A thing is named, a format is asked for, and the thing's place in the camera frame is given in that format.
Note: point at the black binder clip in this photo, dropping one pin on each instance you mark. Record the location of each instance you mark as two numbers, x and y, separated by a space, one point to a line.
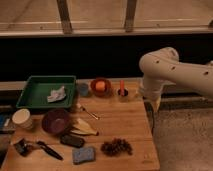
22 147

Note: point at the blue sponge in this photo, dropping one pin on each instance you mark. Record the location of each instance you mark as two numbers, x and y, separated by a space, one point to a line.
82 155

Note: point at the black eraser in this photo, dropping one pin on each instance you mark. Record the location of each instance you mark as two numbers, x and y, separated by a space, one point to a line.
72 141

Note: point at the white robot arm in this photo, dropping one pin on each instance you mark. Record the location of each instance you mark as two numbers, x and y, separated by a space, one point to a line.
163 65

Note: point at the banana peel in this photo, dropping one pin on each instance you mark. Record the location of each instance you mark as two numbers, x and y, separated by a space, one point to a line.
81 127

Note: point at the orange marker in holder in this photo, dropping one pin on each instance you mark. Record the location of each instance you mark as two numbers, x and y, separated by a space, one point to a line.
122 91

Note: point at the purple bowl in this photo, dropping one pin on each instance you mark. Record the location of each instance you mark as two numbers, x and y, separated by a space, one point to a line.
55 121

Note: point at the metal fork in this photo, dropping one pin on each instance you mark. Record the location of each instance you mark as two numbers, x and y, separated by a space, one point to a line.
85 110

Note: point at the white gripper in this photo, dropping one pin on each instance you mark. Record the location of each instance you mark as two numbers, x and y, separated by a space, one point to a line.
152 90

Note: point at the green plastic tray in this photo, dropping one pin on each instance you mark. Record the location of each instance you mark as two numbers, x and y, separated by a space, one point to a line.
38 88

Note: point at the brown pine cone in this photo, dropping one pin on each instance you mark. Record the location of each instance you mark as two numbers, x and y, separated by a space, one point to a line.
116 147

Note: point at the white paper cup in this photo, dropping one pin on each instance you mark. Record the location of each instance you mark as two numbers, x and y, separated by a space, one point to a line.
23 119

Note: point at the blue object at left edge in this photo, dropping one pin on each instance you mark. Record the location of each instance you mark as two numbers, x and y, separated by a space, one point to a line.
5 123

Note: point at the red bowl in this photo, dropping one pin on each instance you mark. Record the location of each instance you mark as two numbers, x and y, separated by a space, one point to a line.
107 90

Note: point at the black handled brush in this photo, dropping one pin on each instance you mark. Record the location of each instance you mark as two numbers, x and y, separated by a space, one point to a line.
49 151

